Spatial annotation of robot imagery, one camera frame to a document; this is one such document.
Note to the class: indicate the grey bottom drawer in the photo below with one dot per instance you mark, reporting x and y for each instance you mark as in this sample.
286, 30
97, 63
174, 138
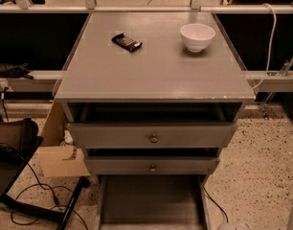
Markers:
152, 202

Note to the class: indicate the grey drawer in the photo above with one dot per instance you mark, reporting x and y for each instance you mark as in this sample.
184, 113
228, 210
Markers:
117, 165
152, 136
152, 202

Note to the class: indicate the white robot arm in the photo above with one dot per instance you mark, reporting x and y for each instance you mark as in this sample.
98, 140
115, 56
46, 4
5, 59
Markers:
246, 226

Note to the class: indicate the grey drawer cabinet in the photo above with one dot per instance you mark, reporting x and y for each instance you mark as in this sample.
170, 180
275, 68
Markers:
160, 83

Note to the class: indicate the grey top drawer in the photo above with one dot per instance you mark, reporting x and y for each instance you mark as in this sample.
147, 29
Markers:
152, 136

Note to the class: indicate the grey middle drawer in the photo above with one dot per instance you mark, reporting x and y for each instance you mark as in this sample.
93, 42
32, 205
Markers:
117, 165

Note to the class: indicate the dark snack bar wrapper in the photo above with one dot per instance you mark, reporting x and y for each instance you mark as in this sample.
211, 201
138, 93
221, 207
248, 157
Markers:
126, 43

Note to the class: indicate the white ceramic bowl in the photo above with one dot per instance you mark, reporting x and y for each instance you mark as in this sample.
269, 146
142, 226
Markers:
197, 37

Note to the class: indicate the cardboard box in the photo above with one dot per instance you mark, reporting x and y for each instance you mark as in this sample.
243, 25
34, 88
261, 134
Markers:
58, 155

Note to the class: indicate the black chair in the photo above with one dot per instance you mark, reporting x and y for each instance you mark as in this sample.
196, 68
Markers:
19, 141

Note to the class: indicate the metal frame railing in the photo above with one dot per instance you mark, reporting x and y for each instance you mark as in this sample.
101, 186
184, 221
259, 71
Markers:
42, 33

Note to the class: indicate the black cloth on rail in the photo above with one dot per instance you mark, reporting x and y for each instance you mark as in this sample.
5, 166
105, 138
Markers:
15, 71

